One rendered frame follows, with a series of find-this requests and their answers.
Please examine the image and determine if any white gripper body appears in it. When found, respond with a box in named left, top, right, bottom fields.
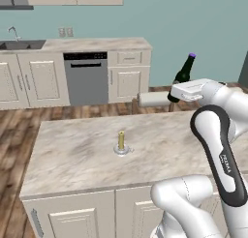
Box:
left=170, top=78, right=211, bottom=103

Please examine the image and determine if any dark green beer bottle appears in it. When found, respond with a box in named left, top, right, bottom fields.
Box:
left=167, top=52, right=198, bottom=104

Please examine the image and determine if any white cushioned wooden stool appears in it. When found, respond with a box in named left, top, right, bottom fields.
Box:
left=131, top=91, right=175, bottom=115

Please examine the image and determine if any dark grey tall panel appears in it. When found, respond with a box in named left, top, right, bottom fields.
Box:
left=237, top=50, right=248, bottom=88

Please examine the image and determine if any cream base cupboard with drawer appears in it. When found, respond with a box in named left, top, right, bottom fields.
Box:
left=107, top=49, right=152, bottom=104

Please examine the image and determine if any grey dishwasher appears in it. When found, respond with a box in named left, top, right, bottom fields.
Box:
left=63, top=51, right=109, bottom=106

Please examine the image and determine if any cream base cupboard run, wide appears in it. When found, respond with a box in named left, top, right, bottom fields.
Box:
left=0, top=52, right=71, bottom=111

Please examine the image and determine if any grey sink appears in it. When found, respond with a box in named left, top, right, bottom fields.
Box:
left=0, top=39, right=47, bottom=51

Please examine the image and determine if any silver tap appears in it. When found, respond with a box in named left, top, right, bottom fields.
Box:
left=7, top=25, right=22, bottom=43

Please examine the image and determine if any silver island cabinet handle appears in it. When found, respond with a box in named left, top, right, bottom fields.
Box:
left=30, top=208, right=45, bottom=238

